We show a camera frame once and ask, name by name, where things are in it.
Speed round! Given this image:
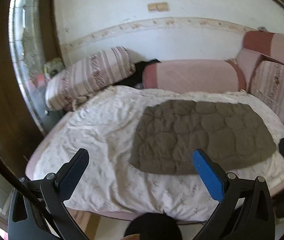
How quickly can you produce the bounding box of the beige wall switch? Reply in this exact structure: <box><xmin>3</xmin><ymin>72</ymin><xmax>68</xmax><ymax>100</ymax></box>
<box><xmin>147</xmin><ymin>2</ymin><xmax>169</xmax><ymax>12</ymax></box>

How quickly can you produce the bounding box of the stained glass door panel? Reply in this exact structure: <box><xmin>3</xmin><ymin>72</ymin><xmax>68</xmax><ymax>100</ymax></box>
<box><xmin>8</xmin><ymin>0</ymin><xmax>62</xmax><ymax>133</ymax></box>

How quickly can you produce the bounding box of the person's dark trouser leg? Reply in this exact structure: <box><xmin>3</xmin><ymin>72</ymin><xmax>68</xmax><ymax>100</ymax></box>
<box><xmin>124</xmin><ymin>212</ymin><xmax>183</xmax><ymax>240</ymax></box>

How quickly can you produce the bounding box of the white floral blanket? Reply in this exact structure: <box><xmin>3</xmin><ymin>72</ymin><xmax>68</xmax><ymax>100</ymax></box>
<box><xmin>32</xmin><ymin>85</ymin><xmax>284</xmax><ymax>222</ymax></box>

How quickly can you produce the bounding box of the black cloth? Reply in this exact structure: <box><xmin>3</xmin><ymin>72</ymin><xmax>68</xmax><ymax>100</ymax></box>
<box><xmin>117</xmin><ymin>59</ymin><xmax>162</xmax><ymax>88</ymax></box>

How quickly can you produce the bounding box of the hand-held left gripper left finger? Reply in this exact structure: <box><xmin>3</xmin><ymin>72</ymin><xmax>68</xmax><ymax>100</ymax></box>
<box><xmin>8</xmin><ymin>148</ymin><xmax>90</xmax><ymax>240</ymax></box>

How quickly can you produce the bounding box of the pink bolster cushion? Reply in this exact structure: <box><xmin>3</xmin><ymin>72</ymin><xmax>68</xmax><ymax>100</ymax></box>
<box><xmin>142</xmin><ymin>59</ymin><xmax>246</xmax><ymax>92</ymax></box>

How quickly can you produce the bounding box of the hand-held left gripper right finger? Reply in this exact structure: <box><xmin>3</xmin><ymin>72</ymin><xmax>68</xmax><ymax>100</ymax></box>
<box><xmin>192</xmin><ymin>149</ymin><xmax>276</xmax><ymax>240</ymax></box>

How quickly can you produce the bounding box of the striped floral back cushion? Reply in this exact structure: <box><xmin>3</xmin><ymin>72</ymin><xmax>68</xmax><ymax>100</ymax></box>
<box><xmin>249</xmin><ymin>60</ymin><xmax>284</xmax><ymax>140</ymax></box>

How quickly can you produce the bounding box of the striped floral pillow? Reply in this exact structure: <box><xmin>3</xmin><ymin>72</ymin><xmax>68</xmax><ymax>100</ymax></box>
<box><xmin>45</xmin><ymin>46</ymin><xmax>136</xmax><ymax>111</ymax></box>

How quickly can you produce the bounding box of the olive green hooded puffer jacket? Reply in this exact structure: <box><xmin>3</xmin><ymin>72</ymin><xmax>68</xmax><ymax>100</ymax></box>
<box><xmin>129</xmin><ymin>99</ymin><xmax>277</xmax><ymax>175</ymax></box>

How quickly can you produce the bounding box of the pink mattress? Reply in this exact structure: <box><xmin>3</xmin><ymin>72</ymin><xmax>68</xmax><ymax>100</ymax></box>
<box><xmin>25</xmin><ymin>127</ymin><xmax>284</xmax><ymax>227</ymax></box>

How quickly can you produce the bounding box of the black cable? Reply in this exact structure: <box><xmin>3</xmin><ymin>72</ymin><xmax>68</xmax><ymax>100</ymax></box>
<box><xmin>0</xmin><ymin>132</ymin><xmax>57</xmax><ymax>240</ymax></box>

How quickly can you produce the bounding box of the floral patterned bag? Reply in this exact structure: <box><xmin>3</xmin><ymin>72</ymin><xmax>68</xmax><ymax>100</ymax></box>
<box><xmin>44</xmin><ymin>57</ymin><xmax>65</xmax><ymax>77</ymax></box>

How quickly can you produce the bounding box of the pink backrest cushion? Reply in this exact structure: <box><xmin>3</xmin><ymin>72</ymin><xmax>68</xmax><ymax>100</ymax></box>
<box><xmin>236</xmin><ymin>31</ymin><xmax>284</xmax><ymax>90</ymax></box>

